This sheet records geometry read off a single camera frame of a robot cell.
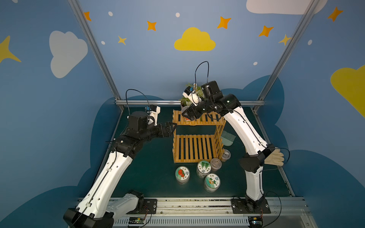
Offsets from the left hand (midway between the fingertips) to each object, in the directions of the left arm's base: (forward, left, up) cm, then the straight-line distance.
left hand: (169, 122), depth 69 cm
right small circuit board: (-37, -46, -35) cm, 69 cm away
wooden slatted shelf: (+3, -18, -32) cm, 37 cm away
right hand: (+10, -10, +1) cm, 14 cm away
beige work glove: (-1, -70, -34) cm, 78 cm away
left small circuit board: (-38, +16, -34) cm, 53 cm away
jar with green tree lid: (-13, -19, -25) cm, 34 cm away
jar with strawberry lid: (-17, -7, -25) cm, 31 cm away
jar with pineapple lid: (-21, -23, -25) cm, 40 cm away
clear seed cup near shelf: (-10, -27, -27) cm, 40 cm away
